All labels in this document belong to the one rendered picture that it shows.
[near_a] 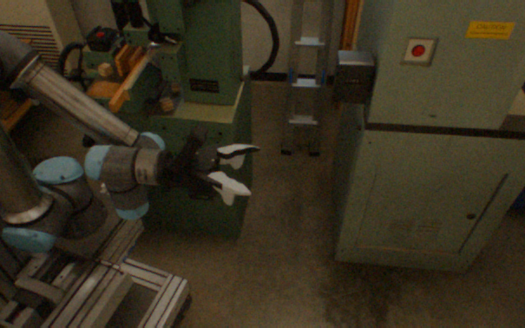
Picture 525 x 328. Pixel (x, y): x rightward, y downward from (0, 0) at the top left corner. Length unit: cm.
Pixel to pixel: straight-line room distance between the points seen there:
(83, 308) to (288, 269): 112
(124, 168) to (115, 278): 54
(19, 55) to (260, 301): 149
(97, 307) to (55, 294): 12
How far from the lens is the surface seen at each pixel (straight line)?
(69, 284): 133
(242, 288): 206
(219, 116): 166
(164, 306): 181
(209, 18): 153
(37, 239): 111
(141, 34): 174
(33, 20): 327
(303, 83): 238
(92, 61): 192
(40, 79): 98
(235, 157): 88
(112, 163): 87
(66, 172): 119
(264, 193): 240
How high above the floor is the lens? 182
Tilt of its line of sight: 45 degrees down
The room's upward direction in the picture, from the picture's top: straight up
